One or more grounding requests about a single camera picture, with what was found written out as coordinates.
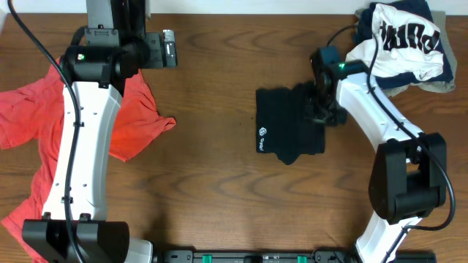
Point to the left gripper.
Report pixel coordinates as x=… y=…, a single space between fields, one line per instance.
x=156 y=50

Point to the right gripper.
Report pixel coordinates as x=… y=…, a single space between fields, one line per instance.
x=315 y=106

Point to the black t-shirt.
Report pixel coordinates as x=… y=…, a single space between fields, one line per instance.
x=284 y=122

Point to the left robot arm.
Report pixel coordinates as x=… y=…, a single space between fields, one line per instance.
x=104 y=54

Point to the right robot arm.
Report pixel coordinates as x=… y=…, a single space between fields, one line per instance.
x=408 y=178

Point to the navy blue garment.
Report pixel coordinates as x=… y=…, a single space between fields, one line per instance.
x=402 y=82

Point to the white printed t-shirt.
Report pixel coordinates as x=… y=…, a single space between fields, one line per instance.
x=407 y=43

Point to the red t-shirt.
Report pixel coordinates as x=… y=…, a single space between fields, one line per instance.
x=36 y=112

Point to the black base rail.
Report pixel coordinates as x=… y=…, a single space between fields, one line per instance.
x=251 y=257

